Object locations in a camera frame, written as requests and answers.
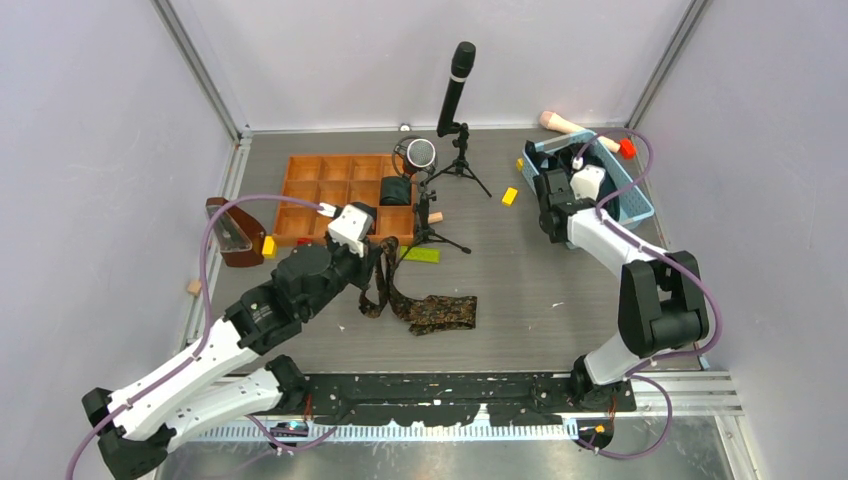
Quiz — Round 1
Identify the black key pattern tie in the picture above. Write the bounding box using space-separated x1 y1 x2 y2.
359 236 478 336

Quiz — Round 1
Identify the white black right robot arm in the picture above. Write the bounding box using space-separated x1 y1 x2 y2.
533 169 710 411

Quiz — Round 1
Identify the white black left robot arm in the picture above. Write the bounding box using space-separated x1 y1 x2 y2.
82 242 383 479

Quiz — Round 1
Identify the yellow block by metronome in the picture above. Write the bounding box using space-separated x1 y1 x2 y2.
261 236 278 260

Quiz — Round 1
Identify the lime green flat brick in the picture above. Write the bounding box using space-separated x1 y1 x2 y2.
398 246 441 264

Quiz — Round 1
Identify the small black tripod stand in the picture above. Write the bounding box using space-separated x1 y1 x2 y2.
398 190 472 262

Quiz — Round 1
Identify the orange wooden compartment tray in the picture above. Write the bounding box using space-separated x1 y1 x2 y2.
272 154 416 247

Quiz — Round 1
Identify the rolled dark green tie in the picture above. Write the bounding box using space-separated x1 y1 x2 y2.
379 176 412 206

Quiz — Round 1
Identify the brown wooden metronome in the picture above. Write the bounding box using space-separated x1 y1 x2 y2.
213 206 266 268

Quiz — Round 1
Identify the round silver mesh microphone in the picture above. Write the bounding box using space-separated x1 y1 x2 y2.
391 135 437 178

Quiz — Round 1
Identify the small wooden cube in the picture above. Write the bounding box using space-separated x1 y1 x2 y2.
186 279 202 297

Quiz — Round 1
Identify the yellow toy brick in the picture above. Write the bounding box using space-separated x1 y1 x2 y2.
501 187 518 207

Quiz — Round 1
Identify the black handheld microphone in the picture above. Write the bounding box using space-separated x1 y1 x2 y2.
436 41 476 137

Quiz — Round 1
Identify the beige wooden pestle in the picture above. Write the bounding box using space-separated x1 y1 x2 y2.
538 111 621 153

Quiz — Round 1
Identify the dark green patterned tie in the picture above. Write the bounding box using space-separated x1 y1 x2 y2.
529 142 624 223

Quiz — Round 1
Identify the light blue plastic basket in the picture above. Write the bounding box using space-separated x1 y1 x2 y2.
521 130 655 229

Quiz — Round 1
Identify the red block at corner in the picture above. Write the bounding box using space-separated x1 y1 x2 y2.
618 138 638 159

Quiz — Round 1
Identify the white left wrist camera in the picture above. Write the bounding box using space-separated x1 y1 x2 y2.
326 202 377 258

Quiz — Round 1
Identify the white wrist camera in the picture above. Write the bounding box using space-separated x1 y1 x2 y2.
569 165 607 201
326 202 377 258

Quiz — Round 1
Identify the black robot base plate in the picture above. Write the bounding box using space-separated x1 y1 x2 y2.
307 372 636 427

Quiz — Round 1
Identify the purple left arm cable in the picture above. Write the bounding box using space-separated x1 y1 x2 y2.
64 193 339 480

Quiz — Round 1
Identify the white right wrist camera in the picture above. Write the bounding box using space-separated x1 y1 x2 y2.
569 165 607 201

